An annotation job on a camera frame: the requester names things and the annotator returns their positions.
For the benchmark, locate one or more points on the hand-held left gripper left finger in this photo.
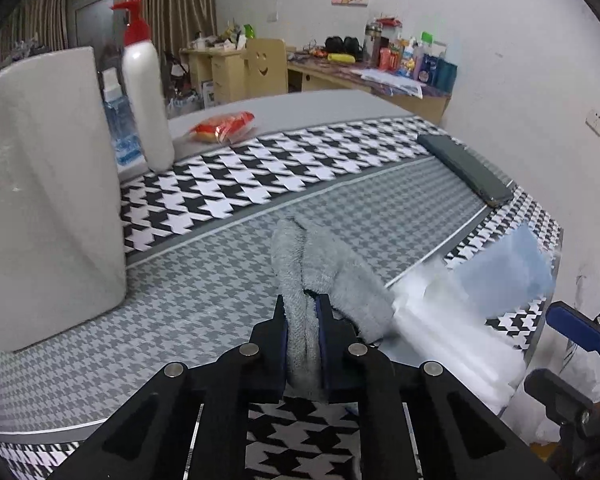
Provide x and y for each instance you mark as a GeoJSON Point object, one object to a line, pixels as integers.
{"type": "Point", "coordinates": [281, 350]}

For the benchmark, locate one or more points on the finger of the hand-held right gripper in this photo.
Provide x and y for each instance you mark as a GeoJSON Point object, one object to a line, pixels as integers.
{"type": "Point", "coordinates": [575, 330]}
{"type": "Point", "coordinates": [555, 392]}

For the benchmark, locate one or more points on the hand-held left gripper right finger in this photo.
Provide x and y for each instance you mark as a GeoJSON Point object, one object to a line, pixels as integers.
{"type": "Point", "coordinates": [323, 350]}

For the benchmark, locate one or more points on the grey terry cloth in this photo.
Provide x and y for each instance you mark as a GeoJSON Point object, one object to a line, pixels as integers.
{"type": "Point", "coordinates": [325, 270]}

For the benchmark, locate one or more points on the blue face mask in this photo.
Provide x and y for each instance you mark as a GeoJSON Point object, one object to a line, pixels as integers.
{"type": "Point", "coordinates": [510, 270]}

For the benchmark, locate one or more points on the white plastic bag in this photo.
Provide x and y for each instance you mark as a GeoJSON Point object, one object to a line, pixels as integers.
{"type": "Point", "coordinates": [182, 105]}
{"type": "Point", "coordinates": [445, 340]}

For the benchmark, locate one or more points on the white foam box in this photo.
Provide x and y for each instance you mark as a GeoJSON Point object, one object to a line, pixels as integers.
{"type": "Point", "coordinates": [45, 185]}

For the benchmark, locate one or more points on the black phone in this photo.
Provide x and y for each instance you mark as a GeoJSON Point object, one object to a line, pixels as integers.
{"type": "Point", "coordinates": [467, 167]}

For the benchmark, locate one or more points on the red snack packet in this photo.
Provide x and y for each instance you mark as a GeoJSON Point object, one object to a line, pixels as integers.
{"type": "Point", "coordinates": [225, 127]}

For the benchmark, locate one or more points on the white printed carton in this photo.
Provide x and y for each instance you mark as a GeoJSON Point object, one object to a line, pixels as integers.
{"type": "Point", "coordinates": [208, 94]}

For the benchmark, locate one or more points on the long wooden desk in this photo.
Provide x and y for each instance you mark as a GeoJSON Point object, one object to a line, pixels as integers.
{"type": "Point", "coordinates": [330, 80]}

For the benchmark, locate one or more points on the clear blue spray bottle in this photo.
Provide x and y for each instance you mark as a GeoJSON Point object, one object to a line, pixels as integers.
{"type": "Point", "coordinates": [122, 130]}

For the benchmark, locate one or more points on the white printed papers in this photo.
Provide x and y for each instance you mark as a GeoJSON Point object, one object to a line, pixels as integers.
{"type": "Point", "coordinates": [392, 82]}

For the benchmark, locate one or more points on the patterned desk cover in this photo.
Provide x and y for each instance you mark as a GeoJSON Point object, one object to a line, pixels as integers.
{"type": "Point", "coordinates": [360, 72]}

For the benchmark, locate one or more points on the wooden chair with smiley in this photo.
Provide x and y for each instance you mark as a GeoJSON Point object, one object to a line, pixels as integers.
{"type": "Point", "coordinates": [265, 67]}

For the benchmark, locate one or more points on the small wooden desk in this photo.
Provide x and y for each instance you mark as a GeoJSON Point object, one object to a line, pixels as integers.
{"type": "Point", "coordinates": [225, 72]}

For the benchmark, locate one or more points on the white pump bottle red top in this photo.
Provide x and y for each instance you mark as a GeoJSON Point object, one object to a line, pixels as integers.
{"type": "Point", "coordinates": [145, 100]}

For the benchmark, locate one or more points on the yellow oblong case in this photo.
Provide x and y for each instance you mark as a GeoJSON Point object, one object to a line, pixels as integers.
{"type": "Point", "coordinates": [341, 58]}

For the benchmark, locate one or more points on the group of toiletry bottles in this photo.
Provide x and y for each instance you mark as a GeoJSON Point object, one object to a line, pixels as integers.
{"type": "Point", "coordinates": [425, 67]}

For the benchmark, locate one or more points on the black headphones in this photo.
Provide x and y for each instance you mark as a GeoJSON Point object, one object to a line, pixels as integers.
{"type": "Point", "coordinates": [343, 45]}

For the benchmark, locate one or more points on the pile of desk clutter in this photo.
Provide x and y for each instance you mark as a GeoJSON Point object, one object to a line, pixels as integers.
{"type": "Point", "coordinates": [215, 39]}

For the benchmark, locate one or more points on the green bag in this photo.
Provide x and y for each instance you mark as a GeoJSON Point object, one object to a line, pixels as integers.
{"type": "Point", "coordinates": [249, 31]}

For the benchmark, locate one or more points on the brown curtain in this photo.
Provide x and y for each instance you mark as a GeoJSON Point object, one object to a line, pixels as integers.
{"type": "Point", "coordinates": [175, 5]}
{"type": "Point", "coordinates": [40, 15]}

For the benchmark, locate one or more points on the glass balcony door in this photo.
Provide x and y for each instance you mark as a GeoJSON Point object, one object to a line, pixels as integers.
{"type": "Point", "coordinates": [97, 10]}

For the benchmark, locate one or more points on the white wall socket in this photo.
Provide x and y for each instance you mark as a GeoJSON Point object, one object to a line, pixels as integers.
{"type": "Point", "coordinates": [595, 121]}

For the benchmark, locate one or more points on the white wall switch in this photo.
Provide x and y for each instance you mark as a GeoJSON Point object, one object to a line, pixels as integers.
{"type": "Point", "coordinates": [272, 17]}

